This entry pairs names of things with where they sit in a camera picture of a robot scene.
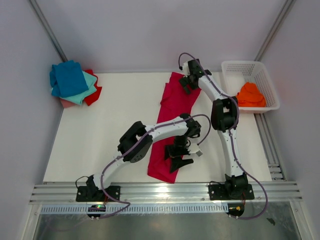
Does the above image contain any aluminium front rail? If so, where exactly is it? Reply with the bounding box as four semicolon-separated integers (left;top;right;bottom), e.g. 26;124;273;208
29;181;303;204

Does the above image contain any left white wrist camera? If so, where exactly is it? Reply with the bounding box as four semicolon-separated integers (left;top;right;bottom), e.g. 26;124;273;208
187;143;203;157

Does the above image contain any corner aluminium post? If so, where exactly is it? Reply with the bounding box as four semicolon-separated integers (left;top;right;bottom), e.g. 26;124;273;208
27;0;68;62
254;0;297;62

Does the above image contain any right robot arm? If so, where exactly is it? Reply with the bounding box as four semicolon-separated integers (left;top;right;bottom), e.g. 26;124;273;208
178;59;249;200

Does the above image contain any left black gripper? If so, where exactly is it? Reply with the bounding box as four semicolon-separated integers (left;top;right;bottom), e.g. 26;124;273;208
164;135;194;174

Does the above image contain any red folded t shirt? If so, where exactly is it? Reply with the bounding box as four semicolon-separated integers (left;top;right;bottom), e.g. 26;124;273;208
84;69;103;106

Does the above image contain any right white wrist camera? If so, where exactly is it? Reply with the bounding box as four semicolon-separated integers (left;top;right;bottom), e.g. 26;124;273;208
179;61;190;76

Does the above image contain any right side aluminium rail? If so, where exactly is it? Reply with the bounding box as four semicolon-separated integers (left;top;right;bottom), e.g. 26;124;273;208
254;113;287;182

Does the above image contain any slotted grey cable duct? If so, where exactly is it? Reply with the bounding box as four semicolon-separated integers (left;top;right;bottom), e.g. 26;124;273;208
40;202;228;215

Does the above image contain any blue folded t shirt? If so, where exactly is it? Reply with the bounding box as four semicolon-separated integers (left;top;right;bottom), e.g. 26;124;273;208
49;60;89;98

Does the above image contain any left black controller board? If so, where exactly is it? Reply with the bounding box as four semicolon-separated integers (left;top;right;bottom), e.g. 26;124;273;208
86;204;106;218

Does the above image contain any right corner aluminium post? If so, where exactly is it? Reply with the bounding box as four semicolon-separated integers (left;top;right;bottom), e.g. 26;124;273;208
254;0;297;62

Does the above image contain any left corner aluminium post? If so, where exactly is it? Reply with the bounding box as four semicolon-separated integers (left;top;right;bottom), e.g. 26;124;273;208
27;0;68;62

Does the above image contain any right black controller board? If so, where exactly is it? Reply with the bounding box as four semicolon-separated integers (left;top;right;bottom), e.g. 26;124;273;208
227;203;245;218

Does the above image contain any black controller board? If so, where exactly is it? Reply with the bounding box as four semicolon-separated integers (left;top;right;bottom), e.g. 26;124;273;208
227;203;245;218
86;204;106;218

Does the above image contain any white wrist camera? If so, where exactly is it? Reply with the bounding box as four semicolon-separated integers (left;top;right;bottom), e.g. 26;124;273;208
179;61;190;76
187;143;203;157

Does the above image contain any aluminium rail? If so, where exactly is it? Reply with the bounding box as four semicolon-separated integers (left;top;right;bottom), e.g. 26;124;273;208
29;181;303;204
254;113;287;182

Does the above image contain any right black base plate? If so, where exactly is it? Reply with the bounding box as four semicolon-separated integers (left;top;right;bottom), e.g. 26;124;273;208
208;181;255;201

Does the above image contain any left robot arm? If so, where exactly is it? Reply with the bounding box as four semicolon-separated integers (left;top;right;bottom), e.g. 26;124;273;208
86;113;201;201

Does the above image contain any pink folded t shirt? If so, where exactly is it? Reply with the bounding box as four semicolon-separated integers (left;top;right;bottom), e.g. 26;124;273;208
59;98;77;108

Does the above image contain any orange t shirt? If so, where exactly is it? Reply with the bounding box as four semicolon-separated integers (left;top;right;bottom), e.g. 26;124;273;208
236;82;267;108

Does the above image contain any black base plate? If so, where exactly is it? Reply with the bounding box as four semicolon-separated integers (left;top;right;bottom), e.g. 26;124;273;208
208;181;255;201
75;185;121;203

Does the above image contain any magenta t shirt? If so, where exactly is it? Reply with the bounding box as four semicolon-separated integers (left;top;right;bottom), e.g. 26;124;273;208
147;72;201;184

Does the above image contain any white plastic basket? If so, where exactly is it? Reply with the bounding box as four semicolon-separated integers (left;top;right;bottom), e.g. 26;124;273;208
221;60;280;114

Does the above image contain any teal folded t shirt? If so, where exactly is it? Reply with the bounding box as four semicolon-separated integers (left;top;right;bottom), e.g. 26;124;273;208
65;70;98;105

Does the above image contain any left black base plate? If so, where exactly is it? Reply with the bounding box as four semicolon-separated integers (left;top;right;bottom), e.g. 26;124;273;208
75;185;121;203

